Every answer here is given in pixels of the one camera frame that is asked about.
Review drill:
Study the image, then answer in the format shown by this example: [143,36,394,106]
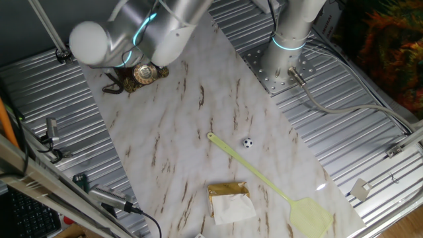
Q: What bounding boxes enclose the antique brass rotary phone base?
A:
[114,61,170,94]

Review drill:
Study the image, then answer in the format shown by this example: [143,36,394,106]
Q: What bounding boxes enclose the white marble pattern mat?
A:
[79,6,367,238]

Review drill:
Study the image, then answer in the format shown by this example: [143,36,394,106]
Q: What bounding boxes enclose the gold tissue pack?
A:
[207,181,258,225]

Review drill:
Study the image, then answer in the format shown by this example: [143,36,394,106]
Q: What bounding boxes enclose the yellow-green fly swatter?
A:
[207,132,334,238]

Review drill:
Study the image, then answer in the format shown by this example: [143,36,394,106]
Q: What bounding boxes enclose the green hex key set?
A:
[72,173,90,194]

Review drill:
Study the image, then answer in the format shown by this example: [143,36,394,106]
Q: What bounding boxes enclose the white printed paper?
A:
[312,3,343,44]

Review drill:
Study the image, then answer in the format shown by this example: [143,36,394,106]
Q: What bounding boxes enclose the grey square tag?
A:
[349,178,373,202]

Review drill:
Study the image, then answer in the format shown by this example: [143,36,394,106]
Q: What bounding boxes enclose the colourful orange green cloth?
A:
[332,0,423,120]

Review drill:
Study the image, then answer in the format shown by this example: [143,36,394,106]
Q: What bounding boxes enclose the orange pole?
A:
[0,97,20,149]

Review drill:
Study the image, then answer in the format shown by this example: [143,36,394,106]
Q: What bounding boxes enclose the black keyboard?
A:
[0,186,62,238]

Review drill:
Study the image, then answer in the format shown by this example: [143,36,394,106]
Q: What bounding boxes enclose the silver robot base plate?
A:
[243,44,317,95]

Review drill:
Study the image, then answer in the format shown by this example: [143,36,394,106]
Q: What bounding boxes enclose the black coiled phone cord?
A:
[101,71,125,95]

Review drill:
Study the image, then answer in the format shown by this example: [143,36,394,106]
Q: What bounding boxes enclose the black camera cable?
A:
[132,210,163,238]

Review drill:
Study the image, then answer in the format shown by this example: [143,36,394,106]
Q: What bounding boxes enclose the thick grey robot cable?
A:
[287,65,417,133]

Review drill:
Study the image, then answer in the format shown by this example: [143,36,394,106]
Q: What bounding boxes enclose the silver finned camera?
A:
[89,184,143,214]

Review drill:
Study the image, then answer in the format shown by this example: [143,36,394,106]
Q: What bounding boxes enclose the thin cable bundle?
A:
[307,36,416,133]

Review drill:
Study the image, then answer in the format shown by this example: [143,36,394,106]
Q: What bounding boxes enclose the small silver camera on mount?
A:
[39,117,63,163]

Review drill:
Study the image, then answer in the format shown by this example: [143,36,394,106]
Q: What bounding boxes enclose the aluminium frame beam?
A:
[0,134,133,238]

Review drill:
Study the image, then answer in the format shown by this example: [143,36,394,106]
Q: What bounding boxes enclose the aluminium frame pole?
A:
[28,0,73,64]
[398,125,423,149]

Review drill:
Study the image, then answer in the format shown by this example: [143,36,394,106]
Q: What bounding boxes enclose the small metal corner bracket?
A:
[385,144,404,159]

